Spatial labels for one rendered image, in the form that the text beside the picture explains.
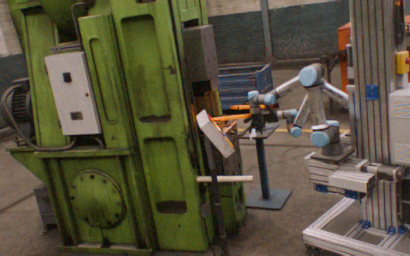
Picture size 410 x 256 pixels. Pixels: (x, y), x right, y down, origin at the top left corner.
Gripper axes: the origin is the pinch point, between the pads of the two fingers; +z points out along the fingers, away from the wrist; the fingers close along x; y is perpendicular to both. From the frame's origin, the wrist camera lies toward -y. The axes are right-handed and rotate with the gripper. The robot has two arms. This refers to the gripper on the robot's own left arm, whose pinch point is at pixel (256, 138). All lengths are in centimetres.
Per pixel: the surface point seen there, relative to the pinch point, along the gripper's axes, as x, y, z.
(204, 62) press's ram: 0, -42, -57
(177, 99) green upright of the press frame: -31, -45, -35
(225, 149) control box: -37.4, 3.1, -4.7
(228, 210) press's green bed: 2, -43, 70
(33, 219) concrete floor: -80, -255, 94
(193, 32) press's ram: -3, -46, -81
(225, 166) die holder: 2.9, -38.4, 29.9
